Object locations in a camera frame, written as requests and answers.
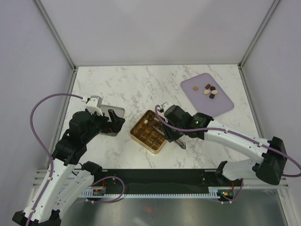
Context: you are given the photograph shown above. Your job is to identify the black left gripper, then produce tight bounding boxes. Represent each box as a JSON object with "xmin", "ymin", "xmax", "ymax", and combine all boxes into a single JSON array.
[{"xmin": 83, "ymin": 109, "xmax": 125, "ymax": 143}]

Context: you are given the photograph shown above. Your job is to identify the metal tongs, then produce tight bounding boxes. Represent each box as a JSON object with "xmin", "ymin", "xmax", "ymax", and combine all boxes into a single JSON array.
[{"xmin": 152, "ymin": 120, "xmax": 186, "ymax": 150}]

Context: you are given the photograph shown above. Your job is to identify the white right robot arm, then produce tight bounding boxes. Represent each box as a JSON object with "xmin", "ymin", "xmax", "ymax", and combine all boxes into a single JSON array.
[{"xmin": 156, "ymin": 103, "xmax": 287, "ymax": 186}]

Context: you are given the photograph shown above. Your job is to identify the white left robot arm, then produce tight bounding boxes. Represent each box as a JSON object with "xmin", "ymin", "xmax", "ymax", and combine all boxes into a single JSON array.
[{"xmin": 12, "ymin": 109, "xmax": 125, "ymax": 226}]

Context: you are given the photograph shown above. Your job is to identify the gold chocolate tin box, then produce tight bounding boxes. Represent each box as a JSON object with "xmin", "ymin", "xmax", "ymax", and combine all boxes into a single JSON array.
[{"xmin": 130, "ymin": 110, "xmax": 167, "ymax": 154}]

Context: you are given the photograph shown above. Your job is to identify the silver tin lid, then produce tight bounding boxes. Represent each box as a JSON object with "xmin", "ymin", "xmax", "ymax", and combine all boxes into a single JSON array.
[{"xmin": 100, "ymin": 105, "xmax": 125, "ymax": 137}]

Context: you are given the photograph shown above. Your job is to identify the lavender plastic tray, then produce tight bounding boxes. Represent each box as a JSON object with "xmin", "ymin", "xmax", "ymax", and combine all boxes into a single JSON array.
[{"xmin": 181, "ymin": 73, "xmax": 234, "ymax": 118}]

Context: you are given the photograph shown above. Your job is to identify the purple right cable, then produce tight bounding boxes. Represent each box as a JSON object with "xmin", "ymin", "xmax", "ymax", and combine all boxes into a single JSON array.
[{"xmin": 154, "ymin": 105, "xmax": 301, "ymax": 177}]

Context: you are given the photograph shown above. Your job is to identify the purple cable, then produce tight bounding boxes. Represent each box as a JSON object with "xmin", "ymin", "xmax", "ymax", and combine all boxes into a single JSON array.
[
  {"xmin": 25, "ymin": 93, "xmax": 84, "ymax": 226},
  {"xmin": 154, "ymin": 105, "xmax": 301, "ymax": 177}
]

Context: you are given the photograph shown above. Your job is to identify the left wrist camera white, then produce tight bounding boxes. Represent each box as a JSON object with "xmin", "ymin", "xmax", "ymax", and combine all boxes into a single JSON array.
[{"xmin": 86, "ymin": 96, "xmax": 103, "ymax": 116}]

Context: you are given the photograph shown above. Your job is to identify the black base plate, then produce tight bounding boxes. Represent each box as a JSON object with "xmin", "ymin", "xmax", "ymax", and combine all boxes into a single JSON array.
[{"xmin": 92, "ymin": 169, "xmax": 242, "ymax": 194}]

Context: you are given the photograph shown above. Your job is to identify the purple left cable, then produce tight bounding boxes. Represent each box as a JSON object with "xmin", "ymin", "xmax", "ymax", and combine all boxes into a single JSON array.
[{"xmin": 25, "ymin": 93, "xmax": 84, "ymax": 226}]

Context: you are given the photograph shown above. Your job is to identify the white cable duct rail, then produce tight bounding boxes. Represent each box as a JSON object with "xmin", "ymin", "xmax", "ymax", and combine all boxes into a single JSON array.
[{"xmin": 79, "ymin": 187, "xmax": 234, "ymax": 199}]

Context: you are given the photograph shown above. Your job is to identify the left aluminium frame post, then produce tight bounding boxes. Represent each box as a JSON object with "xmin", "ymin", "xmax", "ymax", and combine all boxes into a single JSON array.
[{"xmin": 33, "ymin": 0, "xmax": 77, "ymax": 71}]

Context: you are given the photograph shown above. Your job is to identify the aluminium frame post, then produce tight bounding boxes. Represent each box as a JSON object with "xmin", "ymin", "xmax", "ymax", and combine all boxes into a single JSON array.
[
  {"xmin": 33, "ymin": 0, "xmax": 77, "ymax": 71},
  {"xmin": 238, "ymin": 0, "xmax": 282, "ymax": 70}
]

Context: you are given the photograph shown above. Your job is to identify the right aluminium frame post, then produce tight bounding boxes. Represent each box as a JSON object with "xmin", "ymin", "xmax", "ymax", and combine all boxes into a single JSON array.
[{"xmin": 238, "ymin": 0, "xmax": 282, "ymax": 70}]

